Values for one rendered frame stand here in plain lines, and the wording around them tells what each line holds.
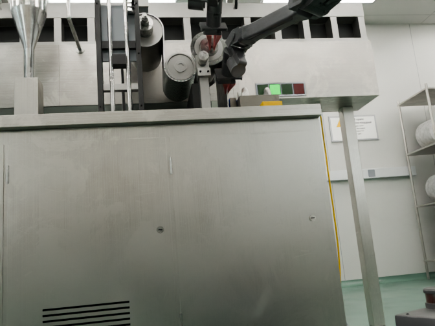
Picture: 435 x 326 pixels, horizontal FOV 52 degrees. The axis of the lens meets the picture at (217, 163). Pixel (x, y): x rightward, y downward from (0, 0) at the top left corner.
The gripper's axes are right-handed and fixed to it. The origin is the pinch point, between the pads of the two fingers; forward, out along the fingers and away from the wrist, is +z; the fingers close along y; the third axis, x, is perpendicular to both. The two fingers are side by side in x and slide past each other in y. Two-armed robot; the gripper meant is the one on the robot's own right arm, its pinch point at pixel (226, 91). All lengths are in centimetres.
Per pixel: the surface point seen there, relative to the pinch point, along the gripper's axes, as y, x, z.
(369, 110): 206, 195, 191
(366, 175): 188, 131, 223
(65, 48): -67, 46, 9
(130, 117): -38, -32, -17
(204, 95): -9.8, -6.3, -3.6
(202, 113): -14.7, -31.9, -17.3
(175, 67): -19.9, 7.6, -6.7
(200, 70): -10.8, 0.7, -10.3
